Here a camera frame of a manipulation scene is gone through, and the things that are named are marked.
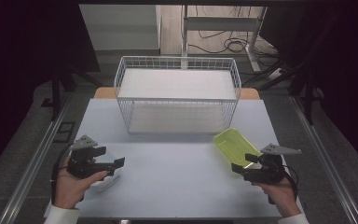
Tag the green plastic container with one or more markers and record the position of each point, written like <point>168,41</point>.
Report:
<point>233,145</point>

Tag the dark curtain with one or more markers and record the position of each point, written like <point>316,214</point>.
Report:
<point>18,62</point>
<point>345,62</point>

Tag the person's right hand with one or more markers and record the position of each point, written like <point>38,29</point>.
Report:
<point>281,197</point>

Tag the white metal desk frame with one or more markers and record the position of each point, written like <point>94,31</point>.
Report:
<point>220,23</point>

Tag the aluminium rail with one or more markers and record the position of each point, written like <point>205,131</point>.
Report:
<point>34,161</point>
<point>326,161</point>

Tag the white plastic container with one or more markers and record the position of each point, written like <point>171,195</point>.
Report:
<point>106,183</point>

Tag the wooden board under table top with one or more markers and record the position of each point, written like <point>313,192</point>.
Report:
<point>105,93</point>

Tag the black metal stand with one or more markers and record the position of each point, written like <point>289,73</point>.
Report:
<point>307,96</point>
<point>56,93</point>

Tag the black floor bracket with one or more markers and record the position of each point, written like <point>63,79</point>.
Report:
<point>64,132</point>

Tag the white cabinet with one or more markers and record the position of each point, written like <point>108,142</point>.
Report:
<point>121,28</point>

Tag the person's left hand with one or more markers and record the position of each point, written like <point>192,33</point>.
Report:
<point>70,189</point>

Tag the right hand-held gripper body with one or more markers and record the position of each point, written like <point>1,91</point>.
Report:
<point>268,169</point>

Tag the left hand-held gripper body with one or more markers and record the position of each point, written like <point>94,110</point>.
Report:
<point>80,163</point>

